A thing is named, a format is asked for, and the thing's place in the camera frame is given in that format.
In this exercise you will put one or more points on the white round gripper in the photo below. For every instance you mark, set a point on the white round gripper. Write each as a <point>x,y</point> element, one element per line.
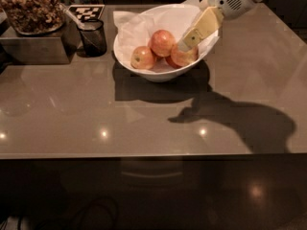
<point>229,1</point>

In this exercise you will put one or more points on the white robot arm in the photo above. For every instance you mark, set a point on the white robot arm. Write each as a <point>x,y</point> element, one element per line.
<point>210,19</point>

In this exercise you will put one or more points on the hidden bottom red apple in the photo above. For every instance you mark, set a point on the hidden bottom red apple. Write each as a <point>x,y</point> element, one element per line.
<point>171,63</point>

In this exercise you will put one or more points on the white bowl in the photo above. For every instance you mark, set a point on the white bowl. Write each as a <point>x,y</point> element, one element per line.
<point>162,71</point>

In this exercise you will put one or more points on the white paper liner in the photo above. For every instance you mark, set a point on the white paper liner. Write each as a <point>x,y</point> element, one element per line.
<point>136,29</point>

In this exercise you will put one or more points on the black mesh cup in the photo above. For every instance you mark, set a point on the black mesh cup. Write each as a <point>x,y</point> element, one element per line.
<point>93,37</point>

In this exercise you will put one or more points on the black white marker tag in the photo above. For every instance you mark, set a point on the black white marker tag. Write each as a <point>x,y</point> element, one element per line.
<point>86,12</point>

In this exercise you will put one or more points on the white utensil in cup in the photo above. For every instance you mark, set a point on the white utensil in cup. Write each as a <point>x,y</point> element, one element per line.
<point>72,16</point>

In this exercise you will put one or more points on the dark metal box stand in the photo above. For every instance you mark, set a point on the dark metal box stand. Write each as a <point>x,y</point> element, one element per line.
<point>55,48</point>

